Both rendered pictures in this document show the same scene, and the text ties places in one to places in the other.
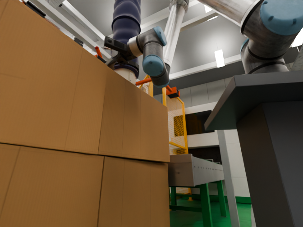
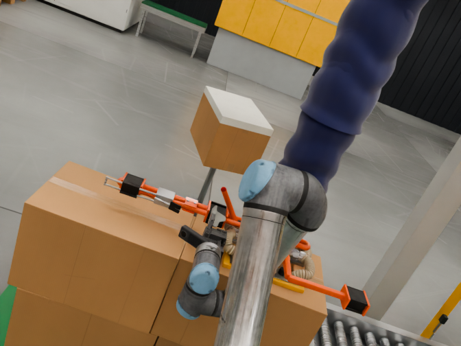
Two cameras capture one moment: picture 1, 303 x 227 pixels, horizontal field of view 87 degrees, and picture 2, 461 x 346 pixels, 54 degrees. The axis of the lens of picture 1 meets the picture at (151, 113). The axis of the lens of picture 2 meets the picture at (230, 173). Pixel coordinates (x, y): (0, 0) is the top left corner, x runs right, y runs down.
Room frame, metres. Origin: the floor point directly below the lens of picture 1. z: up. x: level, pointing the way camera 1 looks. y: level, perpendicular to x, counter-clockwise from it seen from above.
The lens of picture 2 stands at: (-0.16, -0.97, 1.97)
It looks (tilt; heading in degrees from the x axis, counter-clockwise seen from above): 24 degrees down; 54
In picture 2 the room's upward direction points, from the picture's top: 23 degrees clockwise
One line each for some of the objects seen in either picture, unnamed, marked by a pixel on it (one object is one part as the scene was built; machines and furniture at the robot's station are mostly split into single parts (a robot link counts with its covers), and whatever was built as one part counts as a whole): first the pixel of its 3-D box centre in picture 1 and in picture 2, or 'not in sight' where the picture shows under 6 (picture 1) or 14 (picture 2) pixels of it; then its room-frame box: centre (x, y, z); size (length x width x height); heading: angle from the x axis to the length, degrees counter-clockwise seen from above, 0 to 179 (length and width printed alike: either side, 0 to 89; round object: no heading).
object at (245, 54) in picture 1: (260, 56); not in sight; (0.61, -0.52, 1.00); 0.17 x 0.15 x 0.18; 165
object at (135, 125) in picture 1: (118, 128); (240, 292); (0.98, 0.21, 0.75); 0.60 x 0.40 x 0.40; 147
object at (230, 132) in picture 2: not in sight; (228, 130); (1.65, 1.81, 0.82); 0.60 x 0.40 x 0.40; 79
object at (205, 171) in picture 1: (218, 172); not in sight; (2.18, -0.85, 0.50); 2.31 x 0.05 x 0.19; 150
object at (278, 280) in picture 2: not in sight; (265, 268); (0.95, 0.12, 0.97); 0.34 x 0.10 x 0.05; 151
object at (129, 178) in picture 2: not in sight; (132, 184); (0.47, 0.49, 1.07); 0.08 x 0.07 x 0.05; 151
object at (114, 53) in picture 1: (124, 53); (211, 243); (0.67, 0.14, 1.07); 0.12 x 0.09 x 0.08; 61
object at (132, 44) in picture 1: (136, 46); (208, 255); (0.63, 0.07, 1.08); 0.09 x 0.05 x 0.10; 151
